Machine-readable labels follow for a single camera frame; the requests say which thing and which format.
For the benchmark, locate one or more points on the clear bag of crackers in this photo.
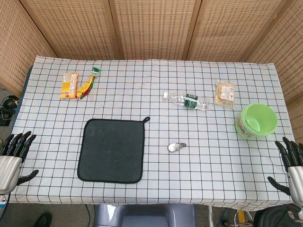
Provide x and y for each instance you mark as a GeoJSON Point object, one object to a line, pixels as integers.
{"type": "Point", "coordinates": [225, 93]}

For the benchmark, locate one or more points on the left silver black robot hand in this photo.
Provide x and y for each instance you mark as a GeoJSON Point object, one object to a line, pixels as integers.
{"type": "Point", "coordinates": [9, 169]}

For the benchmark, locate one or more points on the silver metal tape measure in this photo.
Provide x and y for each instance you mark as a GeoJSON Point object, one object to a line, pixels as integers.
{"type": "Point", "coordinates": [175, 147]}

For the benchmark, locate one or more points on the yellow tag on metal stand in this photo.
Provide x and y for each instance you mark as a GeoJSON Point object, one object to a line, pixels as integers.
{"type": "Point", "coordinates": [240, 216]}

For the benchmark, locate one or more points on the yellow snack box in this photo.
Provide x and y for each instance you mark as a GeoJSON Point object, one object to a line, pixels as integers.
{"type": "Point", "coordinates": [69, 85]}

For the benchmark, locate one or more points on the woven bamboo folding screen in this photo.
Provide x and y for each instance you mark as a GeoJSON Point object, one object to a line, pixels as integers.
{"type": "Point", "coordinates": [151, 26]}

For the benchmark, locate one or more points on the white black checkered tablecloth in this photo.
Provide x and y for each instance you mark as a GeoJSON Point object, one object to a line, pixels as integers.
{"type": "Point", "coordinates": [151, 78]}

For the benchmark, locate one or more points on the clear plastic bottle green label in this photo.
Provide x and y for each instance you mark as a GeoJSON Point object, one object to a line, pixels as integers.
{"type": "Point", "coordinates": [187, 101]}

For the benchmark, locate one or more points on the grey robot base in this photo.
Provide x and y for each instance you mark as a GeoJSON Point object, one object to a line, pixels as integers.
{"type": "Point", "coordinates": [144, 216]}

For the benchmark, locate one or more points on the white table leg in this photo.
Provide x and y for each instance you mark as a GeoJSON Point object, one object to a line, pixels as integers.
{"type": "Point", "coordinates": [210, 216]}

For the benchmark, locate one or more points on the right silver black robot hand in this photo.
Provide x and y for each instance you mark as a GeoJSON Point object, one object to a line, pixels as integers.
{"type": "Point", "coordinates": [296, 179]}

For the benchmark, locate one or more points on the black bag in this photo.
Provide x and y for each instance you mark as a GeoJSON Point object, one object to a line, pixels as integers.
{"type": "Point", "coordinates": [279, 216]}

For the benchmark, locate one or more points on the black square pot holder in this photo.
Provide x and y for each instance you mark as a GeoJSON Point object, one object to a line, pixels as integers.
{"type": "Point", "coordinates": [111, 151]}

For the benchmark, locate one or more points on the green plastic bowl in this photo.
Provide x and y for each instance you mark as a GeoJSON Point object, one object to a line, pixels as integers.
{"type": "Point", "coordinates": [258, 120]}

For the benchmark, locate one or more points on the black shoe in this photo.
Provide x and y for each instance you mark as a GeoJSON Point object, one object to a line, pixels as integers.
{"type": "Point", "coordinates": [42, 220]}

